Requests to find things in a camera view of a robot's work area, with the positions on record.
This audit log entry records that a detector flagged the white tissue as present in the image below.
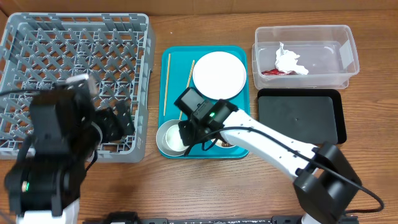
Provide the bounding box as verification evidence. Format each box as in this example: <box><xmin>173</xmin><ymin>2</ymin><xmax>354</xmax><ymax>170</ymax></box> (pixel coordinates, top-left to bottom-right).
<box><xmin>275</xmin><ymin>42</ymin><xmax>309</xmax><ymax>75</ymax></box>

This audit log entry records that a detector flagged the brown food scrap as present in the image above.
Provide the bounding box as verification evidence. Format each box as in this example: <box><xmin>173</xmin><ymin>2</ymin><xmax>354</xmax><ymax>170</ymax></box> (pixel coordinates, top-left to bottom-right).
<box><xmin>221</xmin><ymin>142</ymin><xmax>233</xmax><ymax>148</ymax></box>

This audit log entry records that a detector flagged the grey plastic dishwasher rack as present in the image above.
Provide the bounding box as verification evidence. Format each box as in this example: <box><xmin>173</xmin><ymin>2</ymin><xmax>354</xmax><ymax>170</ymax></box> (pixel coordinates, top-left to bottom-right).
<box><xmin>1</xmin><ymin>12</ymin><xmax>155</xmax><ymax>163</ymax></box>

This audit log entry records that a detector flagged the light grey bowl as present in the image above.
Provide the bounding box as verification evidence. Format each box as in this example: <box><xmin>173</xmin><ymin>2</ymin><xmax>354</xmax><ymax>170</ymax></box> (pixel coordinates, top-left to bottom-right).
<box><xmin>156</xmin><ymin>119</ymin><xmax>186</xmax><ymax>157</ymax></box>

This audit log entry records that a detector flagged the small white bowl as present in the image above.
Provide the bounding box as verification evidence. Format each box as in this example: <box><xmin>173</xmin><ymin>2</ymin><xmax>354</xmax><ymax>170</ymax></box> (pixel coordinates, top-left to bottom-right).
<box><xmin>213</xmin><ymin>139</ymin><xmax>234</xmax><ymax>149</ymax></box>

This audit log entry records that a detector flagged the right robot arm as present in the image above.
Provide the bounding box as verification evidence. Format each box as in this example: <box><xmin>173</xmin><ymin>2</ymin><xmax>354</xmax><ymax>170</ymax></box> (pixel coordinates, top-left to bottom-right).
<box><xmin>175</xmin><ymin>100</ymin><xmax>361</xmax><ymax>223</ymax></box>

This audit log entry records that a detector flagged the red snack wrapper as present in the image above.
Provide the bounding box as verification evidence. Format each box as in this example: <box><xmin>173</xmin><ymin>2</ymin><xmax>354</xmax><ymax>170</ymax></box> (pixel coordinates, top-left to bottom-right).
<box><xmin>262</xmin><ymin>68</ymin><xmax>296</xmax><ymax>75</ymax></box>

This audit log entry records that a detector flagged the black plastic waste tray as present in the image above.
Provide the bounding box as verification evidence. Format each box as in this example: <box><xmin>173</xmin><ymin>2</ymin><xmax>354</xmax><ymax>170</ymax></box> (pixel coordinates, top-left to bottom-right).
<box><xmin>257</xmin><ymin>88</ymin><xmax>347</xmax><ymax>144</ymax></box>

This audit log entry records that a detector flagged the teal plastic serving tray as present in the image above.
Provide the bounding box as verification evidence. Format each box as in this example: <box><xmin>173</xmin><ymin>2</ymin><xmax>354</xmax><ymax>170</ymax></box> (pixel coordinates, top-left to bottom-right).
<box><xmin>158</xmin><ymin>45</ymin><xmax>250</xmax><ymax>159</ymax></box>

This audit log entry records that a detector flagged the clear plastic waste bin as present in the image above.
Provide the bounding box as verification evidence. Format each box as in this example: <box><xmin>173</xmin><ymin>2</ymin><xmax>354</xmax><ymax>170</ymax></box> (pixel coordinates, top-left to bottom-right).
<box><xmin>252</xmin><ymin>25</ymin><xmax>360</xmax><ymax>90</ymax></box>

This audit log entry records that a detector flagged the wooden chopstick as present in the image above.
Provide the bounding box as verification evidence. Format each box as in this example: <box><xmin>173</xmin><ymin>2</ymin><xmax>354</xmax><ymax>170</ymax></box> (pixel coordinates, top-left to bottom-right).
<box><xmin>163</xmin><ymin>53</ymin><xmax>171</xmax><ymax>116</ymax></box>
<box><xmin>179</xmin><ymin>60</ymin><xmax>195</xmax><ymax>119</ymax></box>

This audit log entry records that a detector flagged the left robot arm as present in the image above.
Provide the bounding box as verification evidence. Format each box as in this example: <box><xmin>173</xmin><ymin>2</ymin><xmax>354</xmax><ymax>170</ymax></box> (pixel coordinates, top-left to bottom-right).
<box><xmin>4</xmin><ymin>89</ymin><xmax>135</xmax><ymax>223</ymax></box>

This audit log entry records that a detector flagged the large white round plate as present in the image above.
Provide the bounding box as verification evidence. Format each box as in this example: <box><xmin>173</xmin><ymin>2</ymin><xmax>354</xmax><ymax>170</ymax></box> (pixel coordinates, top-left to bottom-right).
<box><xmin>192</xmin><ymin>51</ymin><xmax>247</xmax><ymax>100</ymax></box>

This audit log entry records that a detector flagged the white paper cup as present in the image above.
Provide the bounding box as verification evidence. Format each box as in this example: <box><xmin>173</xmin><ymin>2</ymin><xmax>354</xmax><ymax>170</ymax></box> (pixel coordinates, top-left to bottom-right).
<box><xmin>165</xmin><ymin>124</ymin><xmax>187</xmax><ymax>152</ymax></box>

